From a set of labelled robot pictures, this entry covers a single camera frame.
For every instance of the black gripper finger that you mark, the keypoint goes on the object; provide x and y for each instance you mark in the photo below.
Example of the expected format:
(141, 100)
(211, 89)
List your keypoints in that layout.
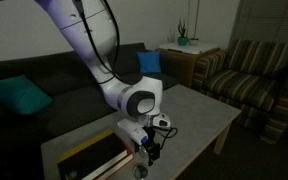
(154, 153)
(142, 150)

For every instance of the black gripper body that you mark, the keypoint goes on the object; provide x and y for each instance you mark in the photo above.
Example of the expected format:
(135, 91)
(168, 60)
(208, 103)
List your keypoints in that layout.
(150, 134)

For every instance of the silver round metal weight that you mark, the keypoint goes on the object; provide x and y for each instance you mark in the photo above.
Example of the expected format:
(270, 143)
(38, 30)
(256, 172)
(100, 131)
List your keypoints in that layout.
(140, 171)

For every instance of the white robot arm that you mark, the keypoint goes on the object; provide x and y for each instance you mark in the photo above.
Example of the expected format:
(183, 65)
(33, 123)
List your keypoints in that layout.
(91, 29)

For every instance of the red bottom book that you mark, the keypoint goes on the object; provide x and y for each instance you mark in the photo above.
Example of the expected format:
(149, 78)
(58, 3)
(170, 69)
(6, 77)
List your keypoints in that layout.
(114, 165)

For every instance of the grey marble coffee table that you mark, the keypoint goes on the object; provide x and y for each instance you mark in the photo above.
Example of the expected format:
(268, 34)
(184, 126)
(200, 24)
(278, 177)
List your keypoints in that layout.
(197, 121)

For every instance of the black yellow-spined top book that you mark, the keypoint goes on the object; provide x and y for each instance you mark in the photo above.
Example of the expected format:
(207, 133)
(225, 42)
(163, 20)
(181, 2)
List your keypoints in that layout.
(92, 157)

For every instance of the blue cushion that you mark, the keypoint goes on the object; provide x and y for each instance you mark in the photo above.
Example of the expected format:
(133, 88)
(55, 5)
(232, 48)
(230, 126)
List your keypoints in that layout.
(149, 62)

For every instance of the white tray on side table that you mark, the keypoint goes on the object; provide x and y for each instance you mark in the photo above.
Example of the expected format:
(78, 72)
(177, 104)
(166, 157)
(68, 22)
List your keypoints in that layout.
(189, 49)

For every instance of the teal plant pot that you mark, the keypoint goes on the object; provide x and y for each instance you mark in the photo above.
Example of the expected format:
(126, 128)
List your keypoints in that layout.
(182, 41)

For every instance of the small white plant pot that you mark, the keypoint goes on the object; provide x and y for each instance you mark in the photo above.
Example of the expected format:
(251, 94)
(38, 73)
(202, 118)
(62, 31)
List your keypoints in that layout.
(193, 41)

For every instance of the striped armchair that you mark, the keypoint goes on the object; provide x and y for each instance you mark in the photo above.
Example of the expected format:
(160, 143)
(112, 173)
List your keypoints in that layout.
(253, 77)

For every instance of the dark grey fabric sofa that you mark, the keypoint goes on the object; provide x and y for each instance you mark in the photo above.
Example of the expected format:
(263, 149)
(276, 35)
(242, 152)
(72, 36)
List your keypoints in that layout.
(76, 101)

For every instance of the teal cushion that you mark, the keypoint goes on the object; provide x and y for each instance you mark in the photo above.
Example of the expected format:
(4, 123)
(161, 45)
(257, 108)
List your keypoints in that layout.
(22, 96)

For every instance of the window blinds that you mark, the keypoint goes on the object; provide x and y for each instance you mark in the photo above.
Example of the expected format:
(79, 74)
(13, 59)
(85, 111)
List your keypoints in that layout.
(265, 20)

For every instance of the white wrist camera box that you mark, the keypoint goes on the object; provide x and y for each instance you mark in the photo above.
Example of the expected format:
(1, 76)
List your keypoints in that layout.
(134, 130)

